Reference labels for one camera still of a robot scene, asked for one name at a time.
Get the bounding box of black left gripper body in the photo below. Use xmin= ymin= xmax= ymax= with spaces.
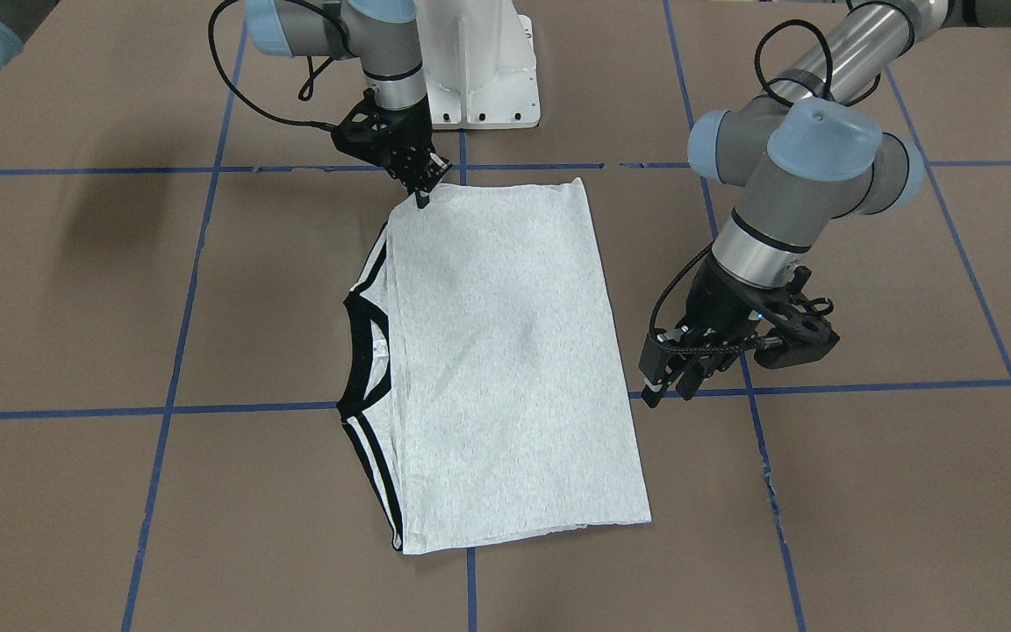
xmin=655 ymin=255 xmax=778 ymax=370

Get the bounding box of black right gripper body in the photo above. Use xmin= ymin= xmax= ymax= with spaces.
xmin=377 ymin=97 xmax=441 ymax=189

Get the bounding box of grey cartoon print t-shirt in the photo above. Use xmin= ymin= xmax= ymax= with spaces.
xmin=337 ymin=177 xmax=651 ymax=556

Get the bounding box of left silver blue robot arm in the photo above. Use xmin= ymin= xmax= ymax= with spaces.
xmin=639 ymin=1 xmax=1011 ymax=407

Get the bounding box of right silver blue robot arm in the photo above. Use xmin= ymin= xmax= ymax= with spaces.
xmin=0 ymin=1 xmax=452 ymax=208

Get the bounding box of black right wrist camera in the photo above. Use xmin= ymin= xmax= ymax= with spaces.
xmin=330 ymin=89 xmax=391 ymax=169

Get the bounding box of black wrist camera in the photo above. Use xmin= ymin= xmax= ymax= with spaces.
xmin=754 ymin=265 xmax=840 ymax=370
xmin=330 ymin=89 xmax=391 ymax=169

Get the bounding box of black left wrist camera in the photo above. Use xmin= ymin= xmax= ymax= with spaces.
xmin=754 ymin=265 xmax=840 ymax=370

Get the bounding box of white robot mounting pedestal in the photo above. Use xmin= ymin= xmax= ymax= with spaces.
xmin=416 ymin=1 xmax=541 ymax=131

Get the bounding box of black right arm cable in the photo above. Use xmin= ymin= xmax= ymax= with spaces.
xmin=207 ymin=0 xmax=366 ymax=133

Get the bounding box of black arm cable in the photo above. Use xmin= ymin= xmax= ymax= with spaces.
xmin=207 ymin=0 xmax=366 ymax=133
xmin=650 ymin=18 xmax=835 ymax=343

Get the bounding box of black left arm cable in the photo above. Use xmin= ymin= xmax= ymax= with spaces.
xmin=650 ymin=18 xmax=835 ymax=343

